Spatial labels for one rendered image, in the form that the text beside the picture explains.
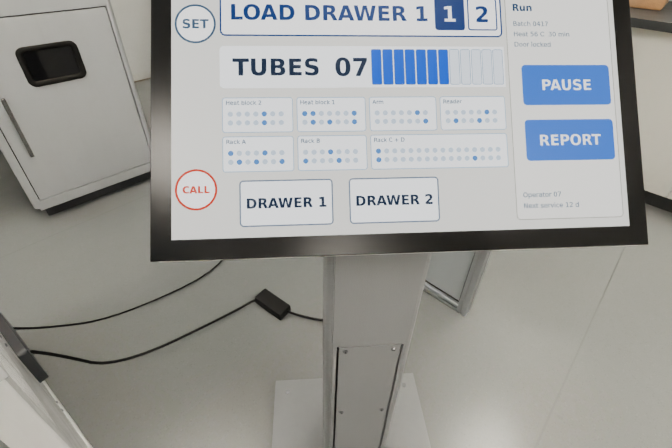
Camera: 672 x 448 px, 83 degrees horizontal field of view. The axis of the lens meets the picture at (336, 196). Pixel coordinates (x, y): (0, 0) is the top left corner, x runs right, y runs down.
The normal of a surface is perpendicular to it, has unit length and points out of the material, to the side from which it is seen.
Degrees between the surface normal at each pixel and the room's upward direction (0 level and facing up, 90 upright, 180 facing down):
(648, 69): 90
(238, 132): 50
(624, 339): 0
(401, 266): 90
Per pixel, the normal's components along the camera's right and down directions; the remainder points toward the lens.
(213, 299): 0.02, -0.80
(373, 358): 0.07, 0.59
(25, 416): 0.80, 0.37
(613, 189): 0.07, -0.07
